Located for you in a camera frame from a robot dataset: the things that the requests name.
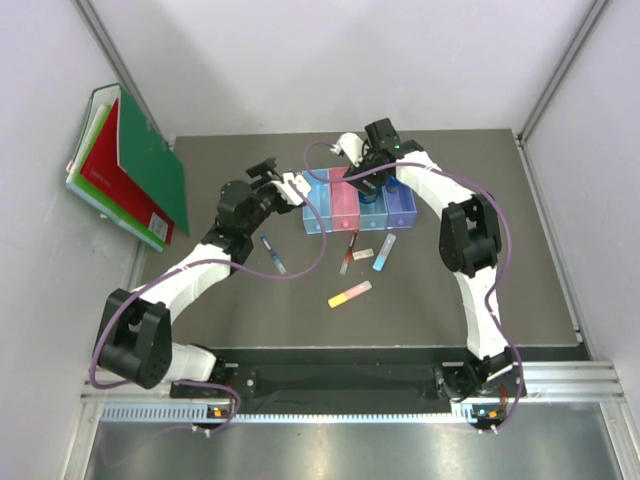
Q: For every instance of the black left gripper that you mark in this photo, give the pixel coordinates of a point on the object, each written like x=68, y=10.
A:
x=262, y=170

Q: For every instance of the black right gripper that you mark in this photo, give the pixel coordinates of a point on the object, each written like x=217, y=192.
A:
x=359, y=183

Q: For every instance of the grey blue glue bottle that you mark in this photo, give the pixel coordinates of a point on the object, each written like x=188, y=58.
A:
x=392, y=185

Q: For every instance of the round blue tape tin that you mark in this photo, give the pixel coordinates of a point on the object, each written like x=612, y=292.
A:
x=368, y=198

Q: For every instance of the pink drawer bin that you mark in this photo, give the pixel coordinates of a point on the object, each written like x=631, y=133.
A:
x=345, y=206

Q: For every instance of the light blue drawer bin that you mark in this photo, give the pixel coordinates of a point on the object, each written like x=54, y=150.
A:
x=320, y=199

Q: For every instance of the purple drawer bin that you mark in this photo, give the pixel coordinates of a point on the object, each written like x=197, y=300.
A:
x=402, y=209

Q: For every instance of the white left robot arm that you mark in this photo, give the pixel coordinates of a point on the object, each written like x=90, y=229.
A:
x=135, y=336

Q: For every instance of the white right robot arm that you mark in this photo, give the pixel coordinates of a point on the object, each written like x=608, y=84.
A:
x=469, y=241

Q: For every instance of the blue pen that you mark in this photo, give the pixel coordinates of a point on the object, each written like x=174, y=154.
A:
x=275, y=257

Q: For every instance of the small beige eraser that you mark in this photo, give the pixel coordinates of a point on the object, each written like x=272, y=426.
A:
x=363, y=254

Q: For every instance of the blue white highlighter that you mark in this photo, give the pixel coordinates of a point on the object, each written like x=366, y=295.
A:
x=384, y=252

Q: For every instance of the red pen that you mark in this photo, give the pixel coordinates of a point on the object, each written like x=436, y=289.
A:
x=349, y=253

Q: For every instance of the green folder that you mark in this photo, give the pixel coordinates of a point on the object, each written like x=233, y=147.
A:
x=148, y=160

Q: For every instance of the orange pink highlighter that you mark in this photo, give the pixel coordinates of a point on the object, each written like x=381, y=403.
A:
x=349, y=294

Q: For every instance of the red folder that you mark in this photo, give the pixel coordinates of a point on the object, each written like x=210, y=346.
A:
x=132, y=207

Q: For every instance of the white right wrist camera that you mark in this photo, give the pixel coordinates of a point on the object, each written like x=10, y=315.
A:
x=349, y=145

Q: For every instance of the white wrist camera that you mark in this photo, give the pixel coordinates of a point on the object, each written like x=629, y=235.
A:
x=349, y=145
x=293, y=188

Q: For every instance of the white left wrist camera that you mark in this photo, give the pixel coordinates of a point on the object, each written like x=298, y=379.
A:
x=293, y=188

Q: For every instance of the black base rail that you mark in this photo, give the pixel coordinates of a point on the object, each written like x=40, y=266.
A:
x=350, y=380

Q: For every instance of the slotted cable duct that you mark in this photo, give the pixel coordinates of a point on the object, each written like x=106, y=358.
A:
x=203, y=413

